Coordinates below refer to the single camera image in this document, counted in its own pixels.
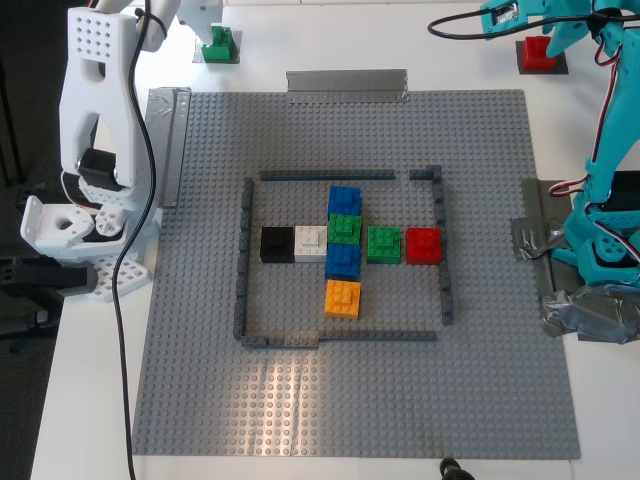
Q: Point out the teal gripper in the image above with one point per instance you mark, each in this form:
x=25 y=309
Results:
x=559 y=41

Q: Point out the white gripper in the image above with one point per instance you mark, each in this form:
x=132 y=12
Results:
x=201 y=20

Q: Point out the green lego cube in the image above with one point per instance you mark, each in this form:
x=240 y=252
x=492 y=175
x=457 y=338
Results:
x=222 y=47
x=384 y=245
x=345 y=229

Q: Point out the red lego cube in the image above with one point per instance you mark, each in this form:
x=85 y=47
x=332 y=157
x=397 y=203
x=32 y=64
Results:
x=425 y=245
x=535 y=57

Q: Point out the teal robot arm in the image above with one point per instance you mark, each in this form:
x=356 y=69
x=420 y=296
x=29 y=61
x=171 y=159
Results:
x=615 y=125

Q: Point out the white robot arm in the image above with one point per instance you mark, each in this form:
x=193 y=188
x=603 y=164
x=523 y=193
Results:
x=90 y=75

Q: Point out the blue lego cube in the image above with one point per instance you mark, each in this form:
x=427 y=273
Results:
x=342 y=262
x=345 y=200

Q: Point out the black lego cube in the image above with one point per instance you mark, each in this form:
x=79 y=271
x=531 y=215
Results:
x=277 y=245

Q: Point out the white lego cube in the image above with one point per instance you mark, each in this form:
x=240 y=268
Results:
x=310 y=245

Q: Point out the orange lego cube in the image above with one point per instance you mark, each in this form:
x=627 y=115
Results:
x=342 y=300

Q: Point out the dark grey tape square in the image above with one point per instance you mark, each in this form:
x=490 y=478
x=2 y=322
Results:
x=562 y=67

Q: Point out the black table clamp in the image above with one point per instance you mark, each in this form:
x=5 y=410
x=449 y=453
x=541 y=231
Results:
x=50 y=277

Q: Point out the grey lego baseplate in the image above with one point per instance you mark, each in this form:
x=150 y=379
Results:
x=400 y=400

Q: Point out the black stand knob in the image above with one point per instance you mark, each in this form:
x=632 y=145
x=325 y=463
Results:
x=452 y=470

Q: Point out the teal camera mount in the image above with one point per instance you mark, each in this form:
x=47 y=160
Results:
x=487 y=27

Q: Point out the flat grey duct tape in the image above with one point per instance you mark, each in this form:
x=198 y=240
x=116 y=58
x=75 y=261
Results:
x=540 y=200

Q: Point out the dark grey lego corner wall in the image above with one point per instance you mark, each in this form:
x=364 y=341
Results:
x=425 y=175

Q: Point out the crumpled grey duct tape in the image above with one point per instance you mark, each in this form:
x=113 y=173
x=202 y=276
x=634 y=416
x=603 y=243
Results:
x=590 y=315
x=530 y=240

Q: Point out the thin dark grey lego wall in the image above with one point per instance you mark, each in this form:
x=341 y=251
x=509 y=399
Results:
x=380 y=336

